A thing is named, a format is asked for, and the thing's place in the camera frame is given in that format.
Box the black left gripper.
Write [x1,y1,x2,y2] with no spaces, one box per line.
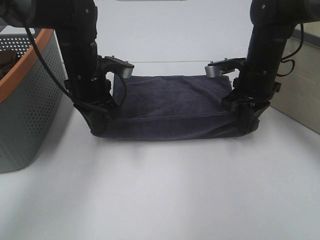
[64,56,118,136]

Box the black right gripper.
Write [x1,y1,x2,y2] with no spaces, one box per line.
[220,64,281,135]

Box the dark grey towel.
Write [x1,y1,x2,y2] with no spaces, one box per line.
[97,75,243,141]

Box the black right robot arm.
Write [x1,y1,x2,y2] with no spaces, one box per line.
[221,0,320,134]

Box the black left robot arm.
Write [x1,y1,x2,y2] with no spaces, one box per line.
[0,0,133,136]

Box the brown towel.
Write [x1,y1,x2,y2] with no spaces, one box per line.
[0,49,20,80]

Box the beige basket grey rim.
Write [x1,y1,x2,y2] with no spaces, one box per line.
[271,22,320,133]

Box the grey perforated basket orange rim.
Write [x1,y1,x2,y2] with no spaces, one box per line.
[0,31,62,174]

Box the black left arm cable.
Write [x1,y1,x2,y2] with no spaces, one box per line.
[0,0,127,111]

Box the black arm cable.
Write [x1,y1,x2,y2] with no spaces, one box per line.
[0,0,127,111]
[277,22,305,79]

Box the right wrist camera silver mount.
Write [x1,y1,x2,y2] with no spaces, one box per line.
[204,57,246,78]

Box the wrist camera silver mount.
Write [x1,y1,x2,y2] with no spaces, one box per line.
[102,56,135,79]
[204,57,246,78]

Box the left wrist camera silver mount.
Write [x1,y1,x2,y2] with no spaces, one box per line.
[102,56,135,79]

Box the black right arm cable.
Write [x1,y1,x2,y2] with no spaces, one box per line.
[277,22,305,79]

